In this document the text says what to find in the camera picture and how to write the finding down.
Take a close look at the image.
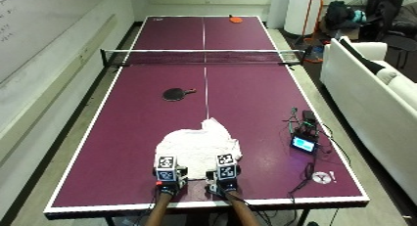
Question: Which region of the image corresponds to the person's right hand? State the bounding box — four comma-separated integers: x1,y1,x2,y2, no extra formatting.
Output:
205,168,241,198

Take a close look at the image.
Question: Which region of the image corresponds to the person's left hand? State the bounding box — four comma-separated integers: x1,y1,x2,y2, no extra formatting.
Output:
152,166,190,197

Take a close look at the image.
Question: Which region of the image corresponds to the white marker cube left glove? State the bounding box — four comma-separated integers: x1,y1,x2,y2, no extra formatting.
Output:
153,155,180,182

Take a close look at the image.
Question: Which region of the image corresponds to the white marker cube glove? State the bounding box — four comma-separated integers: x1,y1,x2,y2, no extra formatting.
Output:
214,153,240,181
153,155,180,182

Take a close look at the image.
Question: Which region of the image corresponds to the white marker cube right glove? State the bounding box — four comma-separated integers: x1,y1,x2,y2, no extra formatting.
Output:
214,153,240,181

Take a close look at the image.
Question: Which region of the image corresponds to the white towel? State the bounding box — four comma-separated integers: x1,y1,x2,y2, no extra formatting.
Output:
153,117,244,180

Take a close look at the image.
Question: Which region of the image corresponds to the small computer with lit screen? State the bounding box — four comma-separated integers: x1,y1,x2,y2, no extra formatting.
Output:
289,120,322,155

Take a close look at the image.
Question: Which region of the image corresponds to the black table tennis paddle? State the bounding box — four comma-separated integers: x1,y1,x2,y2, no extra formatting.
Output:
161,87,198,102

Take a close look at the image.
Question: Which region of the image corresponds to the black power box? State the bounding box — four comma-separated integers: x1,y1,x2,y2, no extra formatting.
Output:
301,110,318,121

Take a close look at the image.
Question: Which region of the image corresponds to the table tennis net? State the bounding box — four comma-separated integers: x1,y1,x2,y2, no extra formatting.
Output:
99,48,308,68

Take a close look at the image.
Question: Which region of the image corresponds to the white sofa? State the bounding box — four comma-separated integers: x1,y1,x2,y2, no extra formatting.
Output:
320,36,417,204

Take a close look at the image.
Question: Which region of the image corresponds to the black cloth on sofa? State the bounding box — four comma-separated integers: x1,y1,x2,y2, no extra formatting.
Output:
337,38,388,75

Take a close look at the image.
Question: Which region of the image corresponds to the white cylinder column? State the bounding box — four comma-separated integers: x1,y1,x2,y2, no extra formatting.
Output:
282,0,326,36

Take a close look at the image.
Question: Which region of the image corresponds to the whiteboard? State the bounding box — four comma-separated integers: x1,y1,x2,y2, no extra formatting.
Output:
0,0,117,85

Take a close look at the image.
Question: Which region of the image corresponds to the black backpack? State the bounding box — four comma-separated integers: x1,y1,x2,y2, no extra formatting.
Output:
325,0,356,30

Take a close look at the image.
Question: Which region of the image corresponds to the teal bag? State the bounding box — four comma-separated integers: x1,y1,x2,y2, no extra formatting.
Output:
352,9,368,24

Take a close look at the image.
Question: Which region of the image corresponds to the black office chair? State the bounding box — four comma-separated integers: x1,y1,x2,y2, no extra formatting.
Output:
364,0,417,69

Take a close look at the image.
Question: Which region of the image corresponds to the black cable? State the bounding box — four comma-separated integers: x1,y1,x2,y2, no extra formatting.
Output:
288,152,318,201

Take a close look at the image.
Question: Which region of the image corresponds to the orange metal frame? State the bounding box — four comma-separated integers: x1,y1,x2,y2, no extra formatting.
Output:
300,0,326,65

